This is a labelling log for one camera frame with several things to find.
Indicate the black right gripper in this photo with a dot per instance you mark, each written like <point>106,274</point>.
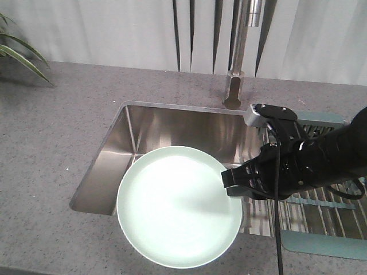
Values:
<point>277,171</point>

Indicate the light green round plate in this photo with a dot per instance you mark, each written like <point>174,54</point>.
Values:
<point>174,210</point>

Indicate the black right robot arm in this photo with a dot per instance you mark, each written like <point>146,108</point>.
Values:
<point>335,157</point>

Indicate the teal metal drying rack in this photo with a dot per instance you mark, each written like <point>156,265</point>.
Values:
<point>316,221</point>

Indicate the stainless steel sink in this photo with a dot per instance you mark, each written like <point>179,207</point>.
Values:
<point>142,127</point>

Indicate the white pleated curtain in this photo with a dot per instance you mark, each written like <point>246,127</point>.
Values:
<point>322,41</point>

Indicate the stainless steel faucet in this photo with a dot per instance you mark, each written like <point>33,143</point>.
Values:
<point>247,16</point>

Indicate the green plant leaves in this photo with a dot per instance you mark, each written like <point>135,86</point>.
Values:
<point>8,51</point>

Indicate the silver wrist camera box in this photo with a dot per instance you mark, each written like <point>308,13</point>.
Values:
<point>258,115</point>

